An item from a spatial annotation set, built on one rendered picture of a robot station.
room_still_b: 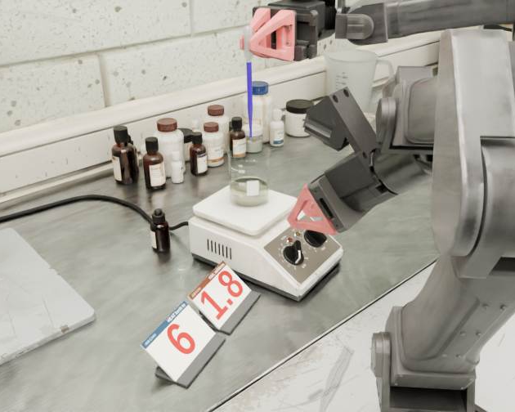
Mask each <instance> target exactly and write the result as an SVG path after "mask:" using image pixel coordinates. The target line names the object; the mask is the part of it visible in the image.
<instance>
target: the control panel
mask: <svg viewBox="0 0 515 412"><path fill-rule="evenodd" d="M299 221H313V220H312V219H311V218H310V217H306V215H304V216H303V217H301V218H300V219H299ZM305 231H306V230H303V229H294V228H292V227H291V226H290V227H289V228H287V229H286V230H285V231H283V232H282V233H281V234H279V235H278V236H277V237H275V238H274V239H273V240H272V241H271V242H269V243H268V244H267V245H265V246H264V247H263V248H264V249H265V250H266V251H267V252H268V253H269V254H270V255H271V256H272V257H273V258H274V259H275V260H276V261H277V262H278V263H279V264H280V265H281V266H282V267H283V268H284V269H285V270H286V271H287V272H288V273H289V274H290V275H291V276H292V277H293V278H294V279H295V280H296V281H297V282H298V283H299V284H302V283H303V282H304V281H305V280H306V279H307V278H308V277H309V276H310V275H311V274H313V273H314V272H315V271H316V270H317V269H318V268H319V267H320V266H321V265H322V264H323V263H324V262H326V261H327V260H328V259H329V258H330V257H331V256H332V255H333V254H334V253H335V252H336V251H337V250H338V249H340V247H341V246H340V245H339V244H338V243H337V242H336V241H335V240H333V239H332V238H331V237H330V236H329V235H327V234H324V233H323V234H324V235H326V236H327V240H326V241H325V242H324V243H323V245H322V246H321V247H319V248H316V247H312V246H310V245H309V243H308V242H306V241H305V239H304V232H305ZM295 232H299V233H300V236H297V235H295ZM288 238H292V239H293V242H289V241H288ZM295 240H299V241H300V242H301V246H302V253H303V255H304V261H303V263H302V264H301V265H297V266H296V265H293V264H291V263H289V262H288V261H287V260H286V259H285V258H284V254H283V251H284V248H285V247H287V246H289V245H293V243H294V242H295Z"/></svg>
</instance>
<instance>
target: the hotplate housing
mask: <svg viewBox="0 0 515 412"><path fill-rule="evenodd" d="M291 211H292V210H291ZM291 211H290V212H288V213H287V214H285V215H284V216H283V217H282V218H280V219H279V220H278V221H276V222H275V223H273V224H272V225H271V226H269V227H268V228H266V229H265V230H264V231H263V232H261V233H260V234H258V235H248V234H246V233H244V232H241V231H238V230H235V229H232V228H230V227H228V226H224V225H222V224H219V223H217V222H213V221H211V220H208V219H206V218H203V217H200V216H197V215H196V216H194V217H193V218H191V219H190V220H189V221H188V222H189V234H190V251H191V255H192V257H194V258H198V259H199V260H201V261H204V262H206V263H209V264H211V265H213V266H218V265H219V264H220V263H221V262H222V261H224V262H225V264H226V265H227V266H228V267H229V268H230V269H231V270H233V272H234V273H235V274H236V275H237V276H239V277H242V278H244V279H246V280H249V281H252V282H253V283H255V284H259V285H261V286H263V287H265V288H268V289H270V290H273V291H275V292H277V293H280V294H282V295H284V296H286V297H288V298H292V299H294V300H296V301H299V300H300V299H302V298H303V297H304V296H305V295H306V294H307V293H308V292H309V291H310V290H311V289H312V288H313V287H314V286H315V285H316V284H317V283H318V282H319V281H320V280H321V279H322V278H323V277H324V276H325V275H326V274H327V273H328V272H329V271H330V270H332V269H333V268H334V267H335V266H336V265H337V264H338V263H339V262H340V261H341V257H342V256H343V250H342V245H340V244H339V245H340V246H341V247H340V249H338V250H337V251H336V252H335V253H334V254H333V255H332V256H331V257H330V258H329V259H328V260H327V261H326V262H324V263H323V264H322V265H321V266H320V267H319V268H318V269H317V270H316V271H315V272H314V273H313V274H311V275H310V276H309V277H308V278H307V279H306V280H305V281H304V282H303V283H302V284H299V283H298V282H297V281H296V280H295V279H294V278H293V277H292V276H291V275H290V274H289V273H288V272H287V271H286V270H285V269H284V268H283V267H282V266H281V265H280V264H279V263H278V262H277V261H276V260H275V259H274V258H273V257H272V256H271V255H270V254H269V253H268V252H267V251H266V250H265V249H264V248H263V247H264V246H265V245H267V244H268V243H269V242H271V241H272V240H273V239H274V238H275V237H277V236H278V235H279V234H281V233H282V232H283V231H285V230H286V229H287V228H289V227H290V224H289V222H288V221H287V217H288V216H289V214H290V213H291ZM329 236H330V237H331V238H332V239H333V240H334V238H333V237H332V236H331V235H329ZM335 241H336V240H335ZM336 242H337V241H336ZM337 243H338V242H337Z"/></svg>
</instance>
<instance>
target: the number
mask: <svg viewBox="0 0 515 412"><path fill-rule="evenodd" d="M210 333H211V330H210V329H209V328H208V327H207V326H206V325H205V324H204V323H203V322H202V321H201V320H200V319H199V317H198V316H197V315H196V314H195V313H194V312H193V311H192V310H191V309H190V308H189V307H186V308H185V309H184V310H183V311H182V312H181V313H180V314H179V315H178V316H177V317H176V318H175V319H174V320H173V321H172V323H171V324H170V325H169V326H168V327H167V328H166V329H165V330H164V331H163V332H162V333H161V334H160V335H159V336H158V337H157V338H156V339H155V340H154V341H153V342H152V343H151V344H150V345H149V346H148V347H147V348H148V349H149V350H150V351H151V352H152V353H153V354H154V355H155V356H156V357H157V359H158V360H159V361H160V362H161V363H162V364H163V365H164V366H165V367H166V368H167V369H168V370H169V371H170V372H171V373H172V375H173V376H174V375H175V374H176V372H177V371H178V370H179V369H180V368H181V367H182V366H183V365H184V363H185V362H186V361H187V360H188V359H189V357H190V356H191V355H192V354H193V352H194V351H195V350H196V349H197V347H198V346H199V345H200V344H201V343H202V342H203V341H204V340H205V339H206V337H207V336H208V335H209V334H210Z"/></svg>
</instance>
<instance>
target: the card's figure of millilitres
mask: <svg viewBox="0 0 515 412"><path fill-rule="evenodd" d="M246 289H247V287H246V286H245V285H244V284H243V283H242V282H241V281H240V280H239V279H238V278H237V277H236V276H235V274H234V273H233V272H232V271H231V270H230V269H229V268H228V267H227V266H225V267H224V268H223V269H222V270H221V271H220V272H219V273H218V274H217V275H216V276H215V277H214V278H213V279H212V280H211V281H210V282H209V283H208V285H207V286H206V287H205V288H204V289H203V290H202V291H201V292H200V293H199V294H198V295H197V296H196V297H195V298H194V300H195V301H196V302H197V303H198V304H199V305H200V306H201V307H202V308H203V309H204V310H205V311H206V312H207V313H208V314H209V315H210V316H211V317H212V318H213V320H214V321H215V322H216V323H217V324H218V323H219V322H220V320H221V319H222V318H223V317H224V315H225V314H226V313H227V312H228V311H229V310H230V309H231V308H232V307H233V305H234V304H235V303H236V302H237V300H238V299H239V298H240V297H241V296H242V294H243V293H244V292H245V291H246Z"/></svg>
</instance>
